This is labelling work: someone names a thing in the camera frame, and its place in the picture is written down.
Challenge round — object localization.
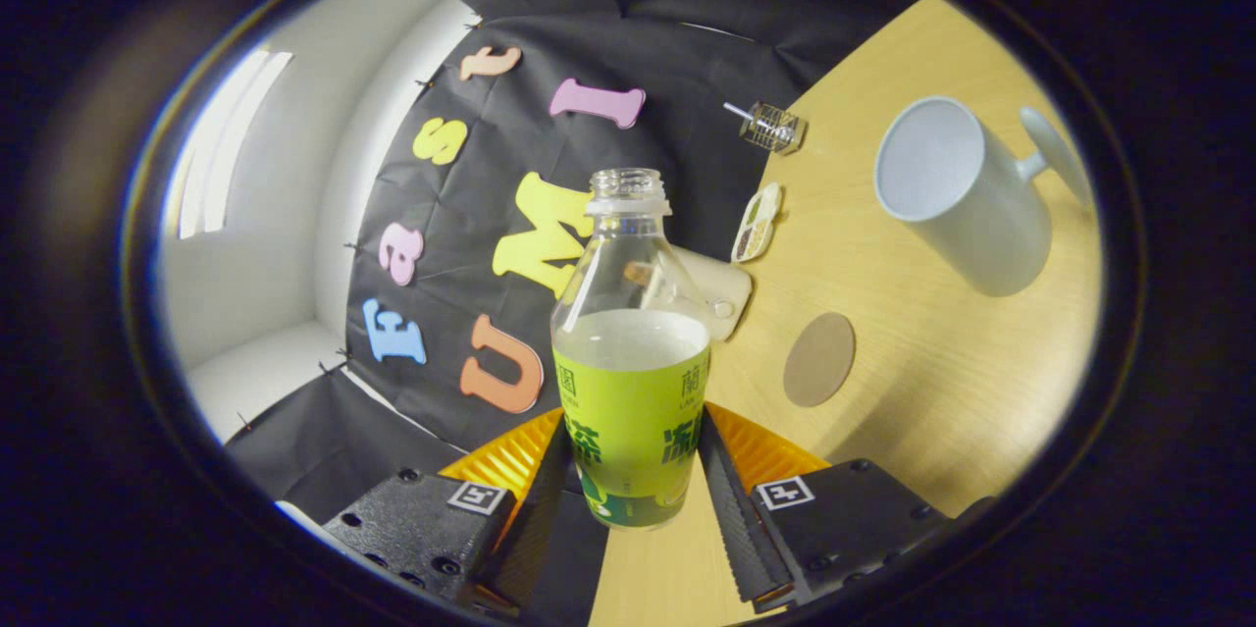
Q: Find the wooden table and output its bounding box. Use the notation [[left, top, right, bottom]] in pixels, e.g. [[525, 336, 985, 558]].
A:
[[589, 0, 1105, 627]]

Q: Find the ceiling light panel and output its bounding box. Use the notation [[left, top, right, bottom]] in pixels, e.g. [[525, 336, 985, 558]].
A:
[[177, 48, 293, 240]]

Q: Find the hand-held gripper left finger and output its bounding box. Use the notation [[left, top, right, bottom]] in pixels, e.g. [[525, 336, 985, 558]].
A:
[[324, 408, 575, 618]]

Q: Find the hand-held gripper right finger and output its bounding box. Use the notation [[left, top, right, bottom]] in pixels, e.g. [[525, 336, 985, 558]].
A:
[[699, 401, 992, 613]]

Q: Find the white cup with handle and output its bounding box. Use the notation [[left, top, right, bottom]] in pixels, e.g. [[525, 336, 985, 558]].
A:
[[873, 95, 1095, 298]]

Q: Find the round brown coaster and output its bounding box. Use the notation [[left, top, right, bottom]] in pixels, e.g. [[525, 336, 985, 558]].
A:
[[783, 312, 857, 408]]

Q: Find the clear juice bottle green label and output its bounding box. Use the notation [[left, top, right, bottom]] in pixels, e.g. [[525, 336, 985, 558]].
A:
[[550, 168, 712, 530]]

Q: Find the black backdrop cloth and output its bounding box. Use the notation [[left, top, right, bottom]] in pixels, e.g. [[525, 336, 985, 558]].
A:
[[224, 0, 928, 627]]

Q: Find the white toaster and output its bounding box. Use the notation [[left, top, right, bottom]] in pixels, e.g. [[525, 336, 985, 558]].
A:
[[672, 247, 755, 343]]

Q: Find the white divided snack tray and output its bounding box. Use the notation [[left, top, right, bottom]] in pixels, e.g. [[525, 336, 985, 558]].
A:
[[730, 182, 783, 264]]

